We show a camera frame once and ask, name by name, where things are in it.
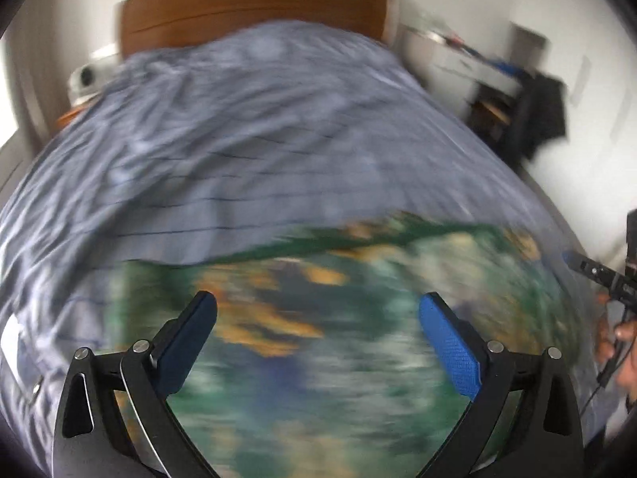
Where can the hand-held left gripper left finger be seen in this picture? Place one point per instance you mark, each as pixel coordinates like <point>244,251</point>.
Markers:
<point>183,344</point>

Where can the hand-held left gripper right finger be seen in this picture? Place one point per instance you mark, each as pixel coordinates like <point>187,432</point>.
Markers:
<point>455,353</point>

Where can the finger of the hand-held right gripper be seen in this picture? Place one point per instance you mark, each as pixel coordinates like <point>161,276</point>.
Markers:
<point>592,270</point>

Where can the green cloud print jacket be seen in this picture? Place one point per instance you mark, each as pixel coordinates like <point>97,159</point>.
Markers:
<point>348,358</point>

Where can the person's right hand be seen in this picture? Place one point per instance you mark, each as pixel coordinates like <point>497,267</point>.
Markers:
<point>622,353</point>

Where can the dark wooden chair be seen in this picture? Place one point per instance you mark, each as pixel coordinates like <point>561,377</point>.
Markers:
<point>492,114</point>

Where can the blue checked bed duvet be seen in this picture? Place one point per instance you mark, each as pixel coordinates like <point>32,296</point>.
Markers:
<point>239,124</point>

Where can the white desk with drawers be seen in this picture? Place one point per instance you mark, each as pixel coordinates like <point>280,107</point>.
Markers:
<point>458,62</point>

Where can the wooden nightstand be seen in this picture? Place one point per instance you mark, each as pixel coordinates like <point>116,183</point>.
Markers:
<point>69,118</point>

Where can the wooden headboard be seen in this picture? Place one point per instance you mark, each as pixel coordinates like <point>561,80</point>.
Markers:
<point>249,7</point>

